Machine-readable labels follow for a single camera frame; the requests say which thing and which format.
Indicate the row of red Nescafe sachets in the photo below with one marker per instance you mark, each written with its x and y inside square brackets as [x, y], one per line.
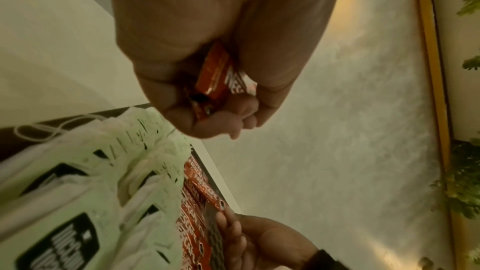
[191, 218]

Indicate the brown tray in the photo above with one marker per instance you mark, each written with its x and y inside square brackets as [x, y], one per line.
[215, 233]

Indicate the yellow metal bar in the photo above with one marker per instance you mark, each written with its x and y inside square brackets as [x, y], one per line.
[435, 85]

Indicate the person's left hand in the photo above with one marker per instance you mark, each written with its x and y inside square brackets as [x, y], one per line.
[187, 11]

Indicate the green plant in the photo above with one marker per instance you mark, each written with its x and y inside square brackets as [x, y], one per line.
[465, 180]

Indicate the black right wristband with markers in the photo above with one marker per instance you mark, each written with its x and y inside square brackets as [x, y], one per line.
[326, 261]

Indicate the person's right hand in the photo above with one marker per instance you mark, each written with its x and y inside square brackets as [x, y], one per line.
[270, 242]

